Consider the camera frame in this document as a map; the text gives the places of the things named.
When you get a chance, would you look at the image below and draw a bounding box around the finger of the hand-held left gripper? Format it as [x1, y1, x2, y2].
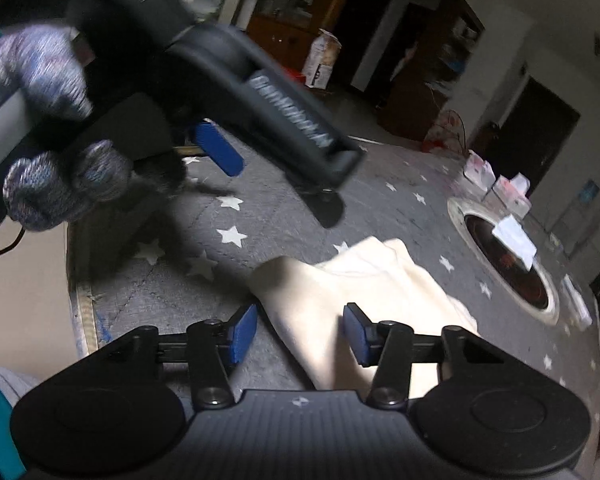
[285, 172, 347, 229]
[192, 120, 245, 177]

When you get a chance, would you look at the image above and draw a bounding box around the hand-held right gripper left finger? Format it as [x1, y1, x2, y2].
[97, 304, 259, 409]

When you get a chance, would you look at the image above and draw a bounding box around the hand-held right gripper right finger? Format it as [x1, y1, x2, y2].
[342, 302, 506, 409]

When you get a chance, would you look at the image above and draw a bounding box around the cream garment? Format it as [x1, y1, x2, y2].
[246, 237, 482, 392]

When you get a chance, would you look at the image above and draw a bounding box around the person's left hand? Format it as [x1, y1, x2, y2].
[0, 24, 134, 232]

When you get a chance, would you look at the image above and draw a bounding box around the grey star-print tablecloth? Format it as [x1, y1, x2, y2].
[66, 137, 600, 480]

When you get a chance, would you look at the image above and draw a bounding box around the white cardboard box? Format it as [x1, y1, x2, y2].
[301, 28, 342, 89]

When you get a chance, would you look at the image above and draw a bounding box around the wooden shelf with boxes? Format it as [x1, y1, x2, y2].
[240, 0, 360, 70]

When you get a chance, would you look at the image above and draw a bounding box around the red patterned fan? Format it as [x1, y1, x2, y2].
[422, 109, 469, 154]

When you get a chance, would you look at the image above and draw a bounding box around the small white tissue pack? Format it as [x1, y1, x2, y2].
[462, 149, 496, 192]

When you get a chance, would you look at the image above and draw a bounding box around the dark wooden cabinet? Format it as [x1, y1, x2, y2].
[379, 0, 483, 142]

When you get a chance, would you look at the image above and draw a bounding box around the round built-in induction cooker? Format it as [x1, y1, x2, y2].
[447, 195, 561, 327]

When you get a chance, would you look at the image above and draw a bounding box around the white folded paper sheet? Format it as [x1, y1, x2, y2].
[492, 214, 539, 272]

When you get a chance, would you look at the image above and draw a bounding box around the pink and white tissue box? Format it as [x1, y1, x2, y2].
[489, 173, 533, 219]

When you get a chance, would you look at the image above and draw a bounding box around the dark wooden door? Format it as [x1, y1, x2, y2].
[480, 76, 581, 187]

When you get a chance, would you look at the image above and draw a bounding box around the white remote control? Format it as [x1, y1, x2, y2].
[562, 274, 594, 332]

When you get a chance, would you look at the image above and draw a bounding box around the blue water bottle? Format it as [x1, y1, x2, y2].
[577, 179, 600, 212]

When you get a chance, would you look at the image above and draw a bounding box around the black cable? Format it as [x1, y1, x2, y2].
[0, 226, 27, 262]

